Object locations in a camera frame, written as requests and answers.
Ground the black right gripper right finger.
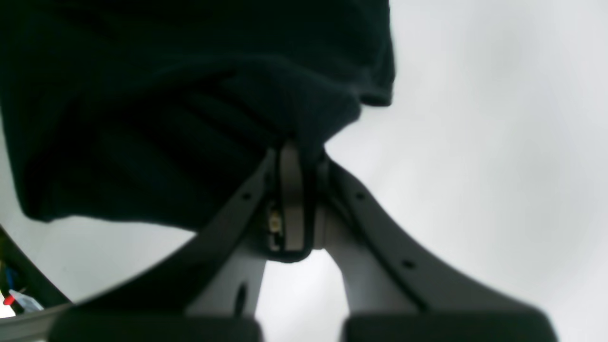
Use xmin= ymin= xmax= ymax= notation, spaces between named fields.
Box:
xmin=315 ymin=157 xmax=557 ymax=342

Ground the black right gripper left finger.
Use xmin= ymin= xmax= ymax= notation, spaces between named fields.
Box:
xmin=48 ymin=142 xmax=304 ymax=342

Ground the black printed T-shirt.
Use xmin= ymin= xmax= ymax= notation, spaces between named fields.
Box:
xmin=1 ymin=0 xmax=395 ymax=231

